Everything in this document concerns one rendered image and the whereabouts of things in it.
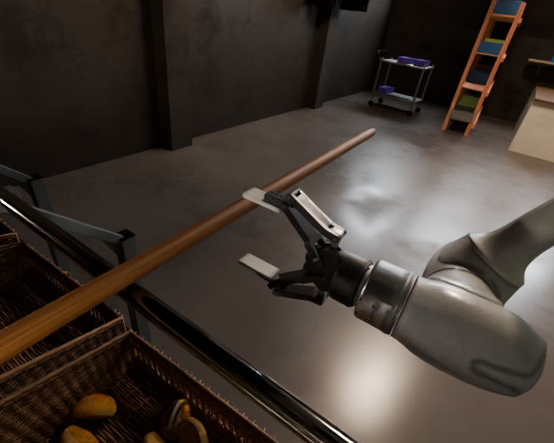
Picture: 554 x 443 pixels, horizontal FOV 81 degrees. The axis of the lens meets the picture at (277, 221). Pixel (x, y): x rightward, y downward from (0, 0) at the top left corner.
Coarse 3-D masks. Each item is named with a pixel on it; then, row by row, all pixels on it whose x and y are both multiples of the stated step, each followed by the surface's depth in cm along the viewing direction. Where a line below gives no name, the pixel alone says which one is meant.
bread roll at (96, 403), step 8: (80, 400) 81; (88, 400) 80; (96, 400) 80; (104, 400) 81; (112, 400) 82; (80, 408) 79; (88, 408) 79; (96, 408) 79; (104, 408) 80; (112, 408) 81; (72, 416) 79; (80, 416) 78; (88, 416) 78; (96, 416) 79; (104, 416) 80; (112, 416) 81
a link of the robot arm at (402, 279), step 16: (368, 272) 44; (384, 272) 42; (400, 272) 42; (368, 288) 42; (384, 288) 41; (400, 288) 41; (368, 304) 42; (384, 304) 41; (400, 304) 40; (368, 320) 43; (384, 320) 41
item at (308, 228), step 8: (288, 208) 46; (288, 216) 47; (296, 216) 47; (296, 224) 47; (304, 224) 47; (304, 232) 47; (312, 232) 48; (304, 240) 47; (312, 240) 47; (320, 240) 49; (312, 248) 46; (312, 256) 47; (320, 256) 47; (320, 264) 46
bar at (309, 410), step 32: (0, 192) 59; (32, 192) 109; (32, 224) 54; (64, 224) 72; (64, 256) 127; (96, 256) 48; (128, 256) 90; (128, 288) 44; (160, 320) 41; (192, 352) 38; (224, 352) 37; (256, 384) 35; (288, 416) 33; (320, 416) 33
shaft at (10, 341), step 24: (312, 168) 79; (216, 216) 55; (240, 216) 60; (168, 240) 48; (192, 240) 50; (144, 264) 44; (96, 288) 39; (120, 288) 42; (48, 312) 35; (72, 312) 37; (0, 336) 32; (24, 336) 33; (0, 360) 32
